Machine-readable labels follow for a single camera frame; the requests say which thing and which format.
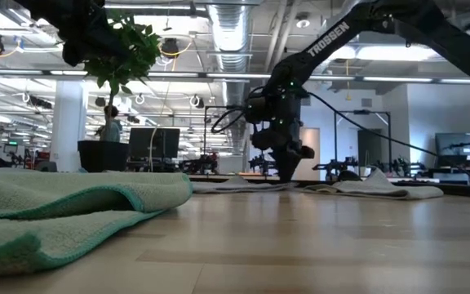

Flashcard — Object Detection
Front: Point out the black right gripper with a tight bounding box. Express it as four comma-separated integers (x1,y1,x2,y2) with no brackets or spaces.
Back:
245,87,304,184

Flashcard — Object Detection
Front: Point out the white waffle microfiber towel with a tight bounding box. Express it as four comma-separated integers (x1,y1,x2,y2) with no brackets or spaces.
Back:
299,167,446,201
192,176,299,194

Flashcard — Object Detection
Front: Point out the black plant pot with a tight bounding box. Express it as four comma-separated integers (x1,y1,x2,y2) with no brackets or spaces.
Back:
77,140,131,174

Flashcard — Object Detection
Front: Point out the dark background monitor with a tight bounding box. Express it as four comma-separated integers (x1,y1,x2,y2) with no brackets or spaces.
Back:
435,132,470,158

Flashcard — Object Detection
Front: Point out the black background monitor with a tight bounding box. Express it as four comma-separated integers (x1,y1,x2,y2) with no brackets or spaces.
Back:
128,127,181,161

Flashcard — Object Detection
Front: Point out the black metal rig frame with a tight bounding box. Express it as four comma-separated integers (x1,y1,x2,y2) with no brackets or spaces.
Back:
333,109,392,173
203,105,256,175

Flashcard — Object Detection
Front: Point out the green microfiber towel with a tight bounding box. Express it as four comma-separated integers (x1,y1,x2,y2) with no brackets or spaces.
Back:
0,167,194,277

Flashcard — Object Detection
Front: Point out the person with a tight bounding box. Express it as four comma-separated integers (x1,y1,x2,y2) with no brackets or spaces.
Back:
97,105,123,143

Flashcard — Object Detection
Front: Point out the green leafy small tree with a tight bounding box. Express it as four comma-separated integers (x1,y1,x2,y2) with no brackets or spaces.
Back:
82,10,162,142

